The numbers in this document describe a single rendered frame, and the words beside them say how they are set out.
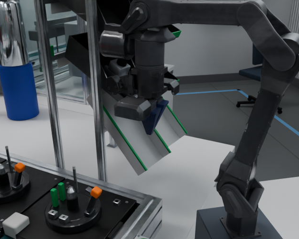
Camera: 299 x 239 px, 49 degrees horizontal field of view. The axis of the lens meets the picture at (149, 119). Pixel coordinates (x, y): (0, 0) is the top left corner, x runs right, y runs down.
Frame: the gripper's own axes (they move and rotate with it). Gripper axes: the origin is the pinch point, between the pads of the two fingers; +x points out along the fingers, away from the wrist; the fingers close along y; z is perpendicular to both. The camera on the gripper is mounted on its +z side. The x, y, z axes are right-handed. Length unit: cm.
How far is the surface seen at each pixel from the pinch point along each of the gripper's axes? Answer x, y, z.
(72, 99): 38, -81, 88
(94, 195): 19.4, 5.8, 11.5
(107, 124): 13.1, -17.3, 22.4
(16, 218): 26.5, 14.3, 28.8
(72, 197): 22.8, 5.4, 18.5
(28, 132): 39, -41, 82
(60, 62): -2.5, -21.6, 41.5
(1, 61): 10, -48, 101
